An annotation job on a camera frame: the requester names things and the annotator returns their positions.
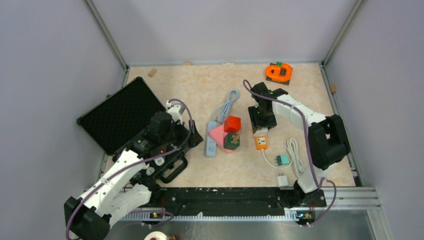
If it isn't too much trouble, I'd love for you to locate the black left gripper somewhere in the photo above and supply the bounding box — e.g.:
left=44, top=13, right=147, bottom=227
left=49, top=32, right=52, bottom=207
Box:
left=159, top=118, right=203, bottom=148

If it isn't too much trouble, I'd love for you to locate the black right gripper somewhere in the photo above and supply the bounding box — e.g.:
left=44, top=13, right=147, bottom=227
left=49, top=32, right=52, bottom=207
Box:
left=248, top=105, right=277, bottom=134

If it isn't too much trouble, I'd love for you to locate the white cube socket adapter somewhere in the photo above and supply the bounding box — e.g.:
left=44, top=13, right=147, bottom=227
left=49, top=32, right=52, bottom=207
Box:
left=253, top=129, right=268, bottom=137

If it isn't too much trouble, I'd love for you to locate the pink triangular power strip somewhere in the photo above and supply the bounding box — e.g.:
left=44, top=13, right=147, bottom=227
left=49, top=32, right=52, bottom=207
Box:
left=208, top=125, right=233, bottom=154

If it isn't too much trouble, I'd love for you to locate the orange power strip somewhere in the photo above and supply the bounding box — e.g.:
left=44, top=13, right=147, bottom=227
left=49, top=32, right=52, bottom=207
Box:
left=255, top=136, right=268, bottom=151

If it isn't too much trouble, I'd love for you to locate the red cube socket adapter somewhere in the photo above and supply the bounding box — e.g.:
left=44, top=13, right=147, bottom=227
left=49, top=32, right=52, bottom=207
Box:
left=223, top=115, right=242, bottom=134

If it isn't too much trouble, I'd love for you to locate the dark green cube adapter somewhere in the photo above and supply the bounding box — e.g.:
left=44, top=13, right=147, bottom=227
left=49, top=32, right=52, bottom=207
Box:
left=223, top=133, right=240, bottom=151

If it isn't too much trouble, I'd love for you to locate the teal cube adapter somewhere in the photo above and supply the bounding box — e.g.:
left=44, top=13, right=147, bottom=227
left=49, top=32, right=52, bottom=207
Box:
left=274, top=154, right=291, bottom=167

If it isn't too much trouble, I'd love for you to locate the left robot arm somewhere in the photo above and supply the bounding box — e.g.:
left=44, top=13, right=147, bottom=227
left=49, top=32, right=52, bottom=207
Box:
left=64, top=118, right=197, bottom=240

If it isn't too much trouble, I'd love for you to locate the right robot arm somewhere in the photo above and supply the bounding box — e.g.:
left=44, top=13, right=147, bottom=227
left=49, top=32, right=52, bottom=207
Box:
left=242, top=79, right=351, bottom=206

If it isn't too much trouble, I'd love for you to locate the white plug adapter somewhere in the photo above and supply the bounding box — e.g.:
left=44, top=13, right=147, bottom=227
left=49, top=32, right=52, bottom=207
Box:
left=276, top=173, right=289, bottom=189

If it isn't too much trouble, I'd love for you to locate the light blue power strip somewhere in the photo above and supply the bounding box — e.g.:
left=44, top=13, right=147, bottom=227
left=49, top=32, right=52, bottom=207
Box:
left=204, top=121, right=218, bottom=158

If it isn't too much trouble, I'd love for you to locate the wooden block at right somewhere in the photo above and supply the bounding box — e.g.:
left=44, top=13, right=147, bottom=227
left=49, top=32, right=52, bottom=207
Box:
left=329, top=84, right=337, bottom=94

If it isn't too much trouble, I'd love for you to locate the small wooden block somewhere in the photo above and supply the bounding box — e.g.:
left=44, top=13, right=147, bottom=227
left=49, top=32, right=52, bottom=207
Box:
left=148, top=68, right=158, bottom=77

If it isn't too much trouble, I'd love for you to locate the black poker chip case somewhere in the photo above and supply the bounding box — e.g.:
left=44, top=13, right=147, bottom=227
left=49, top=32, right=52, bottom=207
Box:
left=77, top=76, right=193, bottom=185

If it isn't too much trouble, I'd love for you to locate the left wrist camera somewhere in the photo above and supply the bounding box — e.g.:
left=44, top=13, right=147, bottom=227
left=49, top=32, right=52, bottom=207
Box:
left=166, top=101, right=186, bottom=125

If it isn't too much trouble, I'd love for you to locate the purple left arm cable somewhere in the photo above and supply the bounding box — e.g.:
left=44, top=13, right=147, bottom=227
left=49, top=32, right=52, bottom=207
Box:
left=65, top=98, right=195, bottom=240

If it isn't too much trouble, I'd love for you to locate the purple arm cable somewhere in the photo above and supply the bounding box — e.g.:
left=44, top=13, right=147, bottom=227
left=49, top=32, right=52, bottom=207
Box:
left=65, top=98, right=195, bottom=240
left=242, top=79, right=338, bottom=226

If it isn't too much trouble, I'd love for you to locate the light blue coiled cable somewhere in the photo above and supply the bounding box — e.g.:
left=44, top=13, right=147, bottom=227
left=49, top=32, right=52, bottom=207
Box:
left=211, top=89, right=241, bottom=124

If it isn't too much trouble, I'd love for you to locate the white coiled cable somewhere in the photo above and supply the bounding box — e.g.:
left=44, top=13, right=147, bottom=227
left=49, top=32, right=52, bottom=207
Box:
left=260, top=138, right=307, bottom=178

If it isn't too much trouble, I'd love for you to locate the orange ring toy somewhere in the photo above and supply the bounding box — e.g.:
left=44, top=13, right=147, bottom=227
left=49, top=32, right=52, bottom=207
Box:
left=264, top=63, right=294, bottom=83

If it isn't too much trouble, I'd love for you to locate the dark square base plate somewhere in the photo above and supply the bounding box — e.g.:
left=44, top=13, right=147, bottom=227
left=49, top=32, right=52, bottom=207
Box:
left=265, top=62, right=294, bottom=87

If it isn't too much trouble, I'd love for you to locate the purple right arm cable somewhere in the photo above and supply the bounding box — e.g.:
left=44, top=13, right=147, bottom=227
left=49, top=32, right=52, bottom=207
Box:
left=242, top=79, right=338, bottom=226

